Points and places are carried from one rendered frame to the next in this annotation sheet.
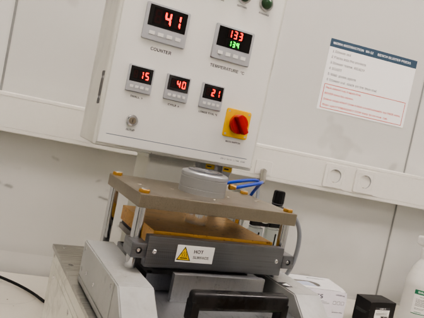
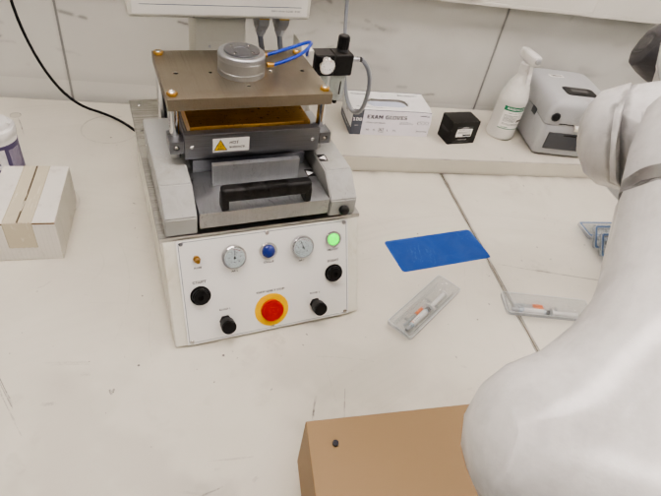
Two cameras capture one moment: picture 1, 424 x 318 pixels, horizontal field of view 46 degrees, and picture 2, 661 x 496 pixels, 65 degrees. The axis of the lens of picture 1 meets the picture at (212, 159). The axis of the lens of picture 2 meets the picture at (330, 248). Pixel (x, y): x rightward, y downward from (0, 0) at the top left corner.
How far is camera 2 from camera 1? 33 cm
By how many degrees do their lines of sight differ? 38
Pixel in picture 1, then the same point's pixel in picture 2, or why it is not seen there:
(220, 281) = (256, 165)
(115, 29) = not seen: outside the picture
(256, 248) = (291, 131)
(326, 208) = (428, 15)
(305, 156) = not seen: outside the picture
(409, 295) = (499, 110)
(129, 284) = (169, 182)
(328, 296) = (412, 117)
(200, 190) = (234, 76)
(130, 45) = not seen: outside the picture
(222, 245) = (256, 133)
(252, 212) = (283, 98)
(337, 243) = (438, 53)
